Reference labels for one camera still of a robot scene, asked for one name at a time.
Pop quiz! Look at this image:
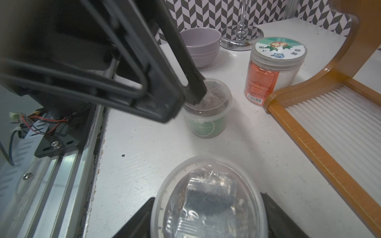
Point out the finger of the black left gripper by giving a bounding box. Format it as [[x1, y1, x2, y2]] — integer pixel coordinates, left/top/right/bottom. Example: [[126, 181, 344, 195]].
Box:
[[153, 0, 207, 105], [0, 0, 187, 125]]

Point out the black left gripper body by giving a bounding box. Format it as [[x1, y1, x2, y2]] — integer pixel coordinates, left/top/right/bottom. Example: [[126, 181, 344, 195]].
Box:
[[1, 1, 119, 119]]

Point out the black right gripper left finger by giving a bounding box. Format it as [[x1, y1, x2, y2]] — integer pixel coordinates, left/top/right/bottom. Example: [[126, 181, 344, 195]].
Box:
[[113, 197, 155, 238]]

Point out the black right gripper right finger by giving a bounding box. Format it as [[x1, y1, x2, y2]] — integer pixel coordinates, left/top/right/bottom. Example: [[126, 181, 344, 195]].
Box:
[[261, 193, 309, 238]]

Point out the green seed container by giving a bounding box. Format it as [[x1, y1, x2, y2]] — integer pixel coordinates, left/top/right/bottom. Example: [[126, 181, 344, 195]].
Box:
[[184, 78, 233, 139]]

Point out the tall red illustrated-lid container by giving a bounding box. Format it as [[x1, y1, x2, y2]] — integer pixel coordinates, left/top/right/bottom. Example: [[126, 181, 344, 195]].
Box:
[[244, 37, 308, 106]]

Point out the orange three-tier wooden shelf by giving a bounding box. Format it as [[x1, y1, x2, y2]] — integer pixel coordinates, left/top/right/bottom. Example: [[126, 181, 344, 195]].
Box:
[[264, 1, 381, 237]]

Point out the lilac bowl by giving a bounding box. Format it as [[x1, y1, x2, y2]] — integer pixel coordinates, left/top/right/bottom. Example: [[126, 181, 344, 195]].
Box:
[[180, 27, 221, 68]]

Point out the chrome stand with green cups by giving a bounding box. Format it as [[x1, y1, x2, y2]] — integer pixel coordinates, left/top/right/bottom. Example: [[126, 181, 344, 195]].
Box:
[[220, 0, 264, 51]]

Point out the metal base rail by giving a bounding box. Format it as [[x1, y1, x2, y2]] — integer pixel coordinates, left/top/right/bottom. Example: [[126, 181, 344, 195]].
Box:
[[1, 106, 106, 238]]

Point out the left metal corner post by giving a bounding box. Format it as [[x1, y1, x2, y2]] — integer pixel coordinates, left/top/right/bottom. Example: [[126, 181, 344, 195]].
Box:
[[283, 0, 300, 20]]

